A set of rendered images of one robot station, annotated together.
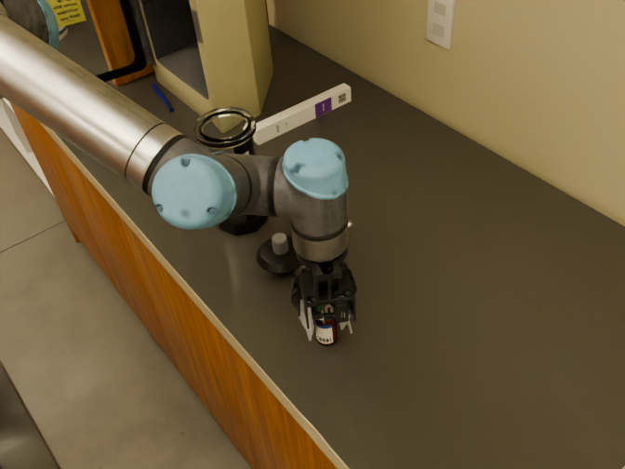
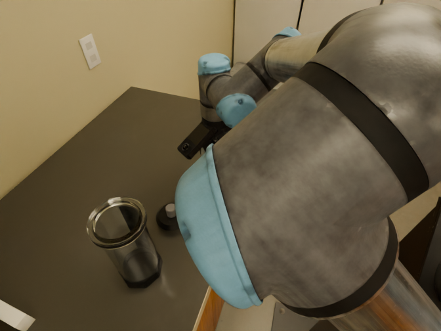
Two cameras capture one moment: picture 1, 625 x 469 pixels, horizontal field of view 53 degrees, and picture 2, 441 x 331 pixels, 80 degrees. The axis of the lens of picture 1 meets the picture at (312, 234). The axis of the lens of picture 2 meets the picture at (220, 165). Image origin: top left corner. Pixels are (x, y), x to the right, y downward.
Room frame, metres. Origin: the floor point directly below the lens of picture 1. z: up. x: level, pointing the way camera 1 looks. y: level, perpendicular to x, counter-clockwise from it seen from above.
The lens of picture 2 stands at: (0.92, 0.47, 1.59)
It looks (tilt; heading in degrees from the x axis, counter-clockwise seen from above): 46 degrees down; 234
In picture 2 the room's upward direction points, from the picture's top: straight up
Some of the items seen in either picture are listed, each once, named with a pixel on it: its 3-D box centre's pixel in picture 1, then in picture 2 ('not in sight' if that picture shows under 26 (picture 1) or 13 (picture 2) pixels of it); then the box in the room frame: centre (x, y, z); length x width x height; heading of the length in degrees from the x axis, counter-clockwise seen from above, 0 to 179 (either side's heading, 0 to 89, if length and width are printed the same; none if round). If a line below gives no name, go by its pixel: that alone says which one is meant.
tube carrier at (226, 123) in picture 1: (233, 171); (130, 245); (0.92, 0.14, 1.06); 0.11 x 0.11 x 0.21
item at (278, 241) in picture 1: (281, 250); (172, 214); (0.79, 0.06, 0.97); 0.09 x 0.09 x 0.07
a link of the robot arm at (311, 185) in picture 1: (313, 188); (214, 81); (0.59, -0.01, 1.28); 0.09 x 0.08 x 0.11; 76
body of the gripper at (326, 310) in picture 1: (324, 277); (217, 131); (0.58, -0.01, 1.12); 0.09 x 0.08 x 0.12; 6
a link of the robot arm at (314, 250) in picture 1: (322, 233); (214, 108); (0.59, -0.01, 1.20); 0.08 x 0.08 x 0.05
